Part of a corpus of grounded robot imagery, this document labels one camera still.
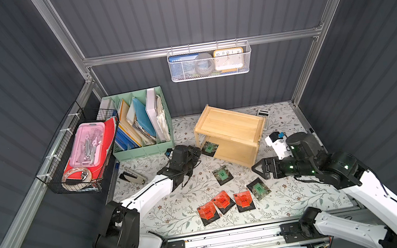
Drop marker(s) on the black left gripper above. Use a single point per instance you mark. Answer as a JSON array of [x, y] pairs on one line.
[[190, 154]]

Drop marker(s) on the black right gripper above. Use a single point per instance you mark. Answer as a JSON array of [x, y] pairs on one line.
[[272, 167]]

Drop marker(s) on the green tea bag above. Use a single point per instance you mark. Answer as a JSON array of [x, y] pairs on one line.
[[259, 189], [209, 149], [222, 175]]

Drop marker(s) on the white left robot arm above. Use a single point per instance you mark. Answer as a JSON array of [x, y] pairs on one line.
[[119, 225]]

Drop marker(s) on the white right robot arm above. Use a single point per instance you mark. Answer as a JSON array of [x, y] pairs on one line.
[[301, 156]]

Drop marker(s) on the red tea bag right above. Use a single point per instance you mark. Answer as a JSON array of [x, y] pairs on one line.
[[244, 201]]

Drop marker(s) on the red tea bag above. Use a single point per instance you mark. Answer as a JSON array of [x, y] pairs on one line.
[[244, 201], [208, 213], [223, 202]]

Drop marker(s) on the light wooden two-tier shelf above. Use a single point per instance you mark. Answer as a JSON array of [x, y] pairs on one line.
[[237, 134]]

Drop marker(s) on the red tea bag middle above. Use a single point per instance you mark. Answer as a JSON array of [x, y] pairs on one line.
[[223, 202]]

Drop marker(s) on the red tea bag left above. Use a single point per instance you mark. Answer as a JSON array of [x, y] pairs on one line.
[[208, 213]]

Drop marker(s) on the green file organizer box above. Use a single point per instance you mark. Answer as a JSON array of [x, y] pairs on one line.
[[144, 125]]

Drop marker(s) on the white scientific calculator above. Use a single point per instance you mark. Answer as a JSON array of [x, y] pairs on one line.
[[264, 114]]

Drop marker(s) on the red folder in basket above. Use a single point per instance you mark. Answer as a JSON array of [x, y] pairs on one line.
[[109, 136]]

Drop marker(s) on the grey tape roll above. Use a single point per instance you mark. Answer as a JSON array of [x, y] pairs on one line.
[[204, 64]]

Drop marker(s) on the pink plastic tool case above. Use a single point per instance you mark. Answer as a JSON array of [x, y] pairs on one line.
[[87, 147]]

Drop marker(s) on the blue box in basket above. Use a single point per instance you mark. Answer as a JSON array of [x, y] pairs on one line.
[[182, 67]]

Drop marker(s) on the white mesh hanging basket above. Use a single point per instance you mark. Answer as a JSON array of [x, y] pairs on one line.
[[210, 48]]

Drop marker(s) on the yellow white alarm clock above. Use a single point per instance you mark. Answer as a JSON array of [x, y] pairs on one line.
[[229, 59]]

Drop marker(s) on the clear tape dispenser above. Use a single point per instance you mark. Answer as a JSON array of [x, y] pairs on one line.
[[80, 175]]

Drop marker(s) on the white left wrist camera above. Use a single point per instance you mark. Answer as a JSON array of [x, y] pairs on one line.
[[169, 153]]

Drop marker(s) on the black wire wall basket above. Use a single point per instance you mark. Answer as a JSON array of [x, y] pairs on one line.
[[58, 161]]

